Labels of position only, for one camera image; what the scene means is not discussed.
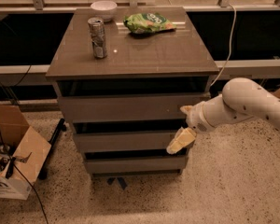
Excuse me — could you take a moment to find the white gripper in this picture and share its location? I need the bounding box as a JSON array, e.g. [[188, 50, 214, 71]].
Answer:
[[166, 102, 215, 154]]

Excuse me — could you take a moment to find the grey drawer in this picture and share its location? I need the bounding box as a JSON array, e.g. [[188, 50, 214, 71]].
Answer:
[[74, 131, 181, 152], [58, 92, 210, 123], [84, 156, 188, 174]]

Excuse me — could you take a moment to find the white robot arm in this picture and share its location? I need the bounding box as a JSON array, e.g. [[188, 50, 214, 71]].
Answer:
[[166, 77, 280, 154]]

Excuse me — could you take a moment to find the grey drawer cabinet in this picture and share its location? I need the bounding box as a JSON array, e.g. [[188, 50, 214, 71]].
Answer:
[[47, 7, 218, 176]]

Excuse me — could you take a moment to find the grey bottom drawer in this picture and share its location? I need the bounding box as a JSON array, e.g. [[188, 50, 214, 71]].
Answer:
[[84, 156, 188, 174]]

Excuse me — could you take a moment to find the grey top drawer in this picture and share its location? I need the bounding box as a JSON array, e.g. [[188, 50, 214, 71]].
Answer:
[[58, 92, 210, 123]]

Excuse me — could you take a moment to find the green chip bag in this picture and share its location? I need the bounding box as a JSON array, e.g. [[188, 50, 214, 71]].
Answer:
[[123, 13, 176, 35]]

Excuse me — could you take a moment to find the black bar on floor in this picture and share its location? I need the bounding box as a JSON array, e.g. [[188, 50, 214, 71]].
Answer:
[[38, 119, 66, 180]]

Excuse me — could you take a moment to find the silver drink can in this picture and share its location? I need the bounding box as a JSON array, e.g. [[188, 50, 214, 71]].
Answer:
[[88, 17, 107, 59]]

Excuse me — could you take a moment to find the white bowl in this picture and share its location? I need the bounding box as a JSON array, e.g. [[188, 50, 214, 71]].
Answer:
[[91, 1, 118, 21]]

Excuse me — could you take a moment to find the cardboard box left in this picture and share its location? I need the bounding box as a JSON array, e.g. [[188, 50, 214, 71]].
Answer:
[[0, 105, 50, 200]]

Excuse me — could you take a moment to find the white cable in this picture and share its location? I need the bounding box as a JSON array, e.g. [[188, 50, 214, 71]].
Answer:
[[209, 4, 237, 89]]

